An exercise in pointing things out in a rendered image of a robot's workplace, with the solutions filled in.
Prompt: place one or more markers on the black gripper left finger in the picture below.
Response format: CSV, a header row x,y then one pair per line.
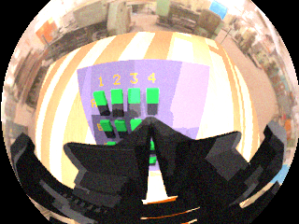
x,y
130,157

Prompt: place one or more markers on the lavender switch panel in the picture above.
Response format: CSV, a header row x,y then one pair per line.
x,y
116,96

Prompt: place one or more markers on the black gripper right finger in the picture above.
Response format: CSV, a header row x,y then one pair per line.
x,y
176,153

